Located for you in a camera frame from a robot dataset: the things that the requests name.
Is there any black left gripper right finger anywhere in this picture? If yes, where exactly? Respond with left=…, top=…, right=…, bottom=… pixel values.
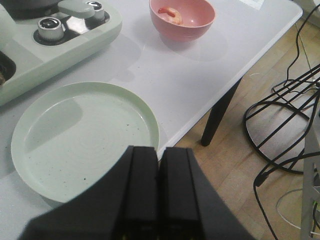
left=159, top=147, right=253, bottom=240

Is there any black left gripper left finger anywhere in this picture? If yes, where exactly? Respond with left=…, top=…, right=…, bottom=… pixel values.
left=19, top=146, right=159, bottom=240

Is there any pink plastic bowl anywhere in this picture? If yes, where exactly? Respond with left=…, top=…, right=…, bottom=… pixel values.
left=149, top=0, right=216, bottom=42

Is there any orange cooked shrimp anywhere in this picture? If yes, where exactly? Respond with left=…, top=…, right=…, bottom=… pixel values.
left=157, top=6, right=183, bottom=25

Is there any mint green breakfast maker base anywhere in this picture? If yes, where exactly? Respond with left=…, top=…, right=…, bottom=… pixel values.
left=0, top=0, right=122, bottom=105

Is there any mint green round plate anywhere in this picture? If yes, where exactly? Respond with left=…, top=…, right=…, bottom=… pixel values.
left=10, top=82, right=160, bottom=203

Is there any black table leg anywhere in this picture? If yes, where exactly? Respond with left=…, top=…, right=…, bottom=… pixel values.
left=200, top=78, right=242, bottom=147

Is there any left silver control knob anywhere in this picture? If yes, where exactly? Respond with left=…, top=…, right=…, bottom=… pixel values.
left=37, top=17, right=64, bottom=42

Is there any silver control knob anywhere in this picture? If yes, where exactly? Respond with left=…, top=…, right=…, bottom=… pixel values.
left=85, top=0, right=105, bottom=21
left=37, top=17, right=64, bottom=42

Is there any right silver control knob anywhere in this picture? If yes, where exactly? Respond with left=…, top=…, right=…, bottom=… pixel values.
left=85, top=0, right=105, bottom=21

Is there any black round frying pan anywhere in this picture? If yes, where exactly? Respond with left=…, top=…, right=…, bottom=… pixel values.
left=0, top=0, right=60, bottom=20

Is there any black wire frame stand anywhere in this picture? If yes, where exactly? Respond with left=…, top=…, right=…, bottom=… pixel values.
left=243, top=65, right=320, bottom=175

